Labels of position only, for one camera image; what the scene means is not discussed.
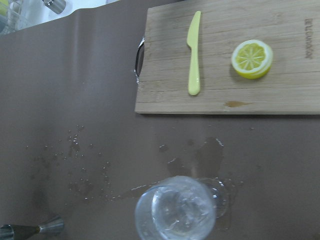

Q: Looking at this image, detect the yellow plastic knife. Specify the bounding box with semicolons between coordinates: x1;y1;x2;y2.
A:
186;11;202;96

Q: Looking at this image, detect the bamboo cutting board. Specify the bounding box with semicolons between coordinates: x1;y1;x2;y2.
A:
135;0;320;114

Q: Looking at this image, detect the lemon slice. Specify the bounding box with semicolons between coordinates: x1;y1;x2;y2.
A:
231;39;274;80

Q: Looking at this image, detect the brown table mat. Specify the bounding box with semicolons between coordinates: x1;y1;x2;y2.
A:
0;0;320;240

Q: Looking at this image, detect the steel jigger measuring cup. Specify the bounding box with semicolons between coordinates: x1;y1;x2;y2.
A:
0;216;65;240

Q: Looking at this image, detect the clear ice cubes pile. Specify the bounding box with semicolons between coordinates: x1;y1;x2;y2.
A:
151;187;213;236

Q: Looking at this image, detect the wine glass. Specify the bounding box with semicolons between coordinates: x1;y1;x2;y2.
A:
134;175;230;240

